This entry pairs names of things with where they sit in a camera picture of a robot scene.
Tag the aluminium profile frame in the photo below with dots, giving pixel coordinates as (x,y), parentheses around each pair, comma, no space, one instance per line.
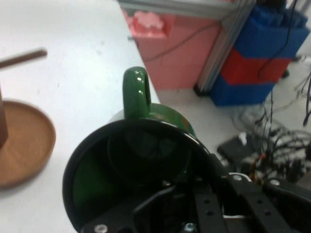
(226,48)

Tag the green mug with white print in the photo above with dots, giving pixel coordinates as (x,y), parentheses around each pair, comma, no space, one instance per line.
(133,97)

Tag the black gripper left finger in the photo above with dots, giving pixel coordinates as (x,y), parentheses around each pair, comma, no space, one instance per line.
(145,216)

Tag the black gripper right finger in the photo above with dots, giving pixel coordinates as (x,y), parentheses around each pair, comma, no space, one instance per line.
(255,208)

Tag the wooden mug tree stand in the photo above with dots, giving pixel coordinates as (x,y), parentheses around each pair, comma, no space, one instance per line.
(29,145)

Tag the flat black box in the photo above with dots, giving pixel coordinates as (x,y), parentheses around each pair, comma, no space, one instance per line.
(234,149)

